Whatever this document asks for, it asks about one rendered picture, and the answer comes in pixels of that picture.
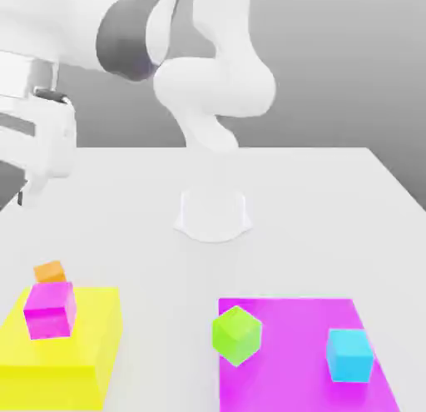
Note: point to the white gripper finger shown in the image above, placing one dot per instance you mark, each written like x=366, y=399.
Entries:
x=35, y=192

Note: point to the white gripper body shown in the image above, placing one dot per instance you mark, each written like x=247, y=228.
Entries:
x=53, y=142

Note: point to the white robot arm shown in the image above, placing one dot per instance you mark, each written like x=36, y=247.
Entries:
x=216, y=82

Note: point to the small orange cube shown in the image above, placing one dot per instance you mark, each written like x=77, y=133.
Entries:
x=49, y=272

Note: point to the small magenta cube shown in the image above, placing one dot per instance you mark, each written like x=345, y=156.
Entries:
x=48, y=310

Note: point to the small green cube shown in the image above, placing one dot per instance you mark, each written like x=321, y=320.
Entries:
x=236, y=335

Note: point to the small cyan cube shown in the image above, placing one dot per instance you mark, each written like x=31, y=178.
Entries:
x=349, y=355

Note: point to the large yellow box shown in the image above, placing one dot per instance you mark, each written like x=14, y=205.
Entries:
x=60, y=372

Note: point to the large magenta box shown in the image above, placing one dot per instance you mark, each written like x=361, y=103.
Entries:
x=296, y=352

